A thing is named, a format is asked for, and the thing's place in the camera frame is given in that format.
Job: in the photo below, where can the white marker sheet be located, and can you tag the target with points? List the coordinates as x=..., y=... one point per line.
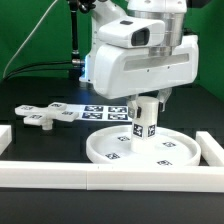
x=101, y=112

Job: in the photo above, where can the black camera stand pole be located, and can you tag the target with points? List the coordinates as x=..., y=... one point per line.
x=77, y=64

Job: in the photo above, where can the white cross table base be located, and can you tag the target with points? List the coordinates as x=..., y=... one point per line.
x=44, y=117

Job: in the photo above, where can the white fence bar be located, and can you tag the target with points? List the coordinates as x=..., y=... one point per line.
x=5, y=137
x=211, y=150
x=46, y=175

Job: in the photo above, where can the white front fence bar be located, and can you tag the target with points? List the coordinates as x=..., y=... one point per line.
x=46, y=175

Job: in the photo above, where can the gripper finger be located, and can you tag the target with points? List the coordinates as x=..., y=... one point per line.
x=134, y=110
x=163, y=96

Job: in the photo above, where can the white round table top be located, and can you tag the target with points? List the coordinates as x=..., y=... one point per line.
x=116, y=145

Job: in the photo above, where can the white left fence bar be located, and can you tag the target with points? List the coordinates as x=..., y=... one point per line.
x=5, y=137

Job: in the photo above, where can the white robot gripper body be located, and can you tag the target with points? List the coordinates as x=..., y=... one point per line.
x=120, y=72

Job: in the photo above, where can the white right fence bar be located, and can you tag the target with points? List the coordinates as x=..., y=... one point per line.
x=211, y=150

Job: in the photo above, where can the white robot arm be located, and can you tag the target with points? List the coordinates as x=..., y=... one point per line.
x=153, y=24

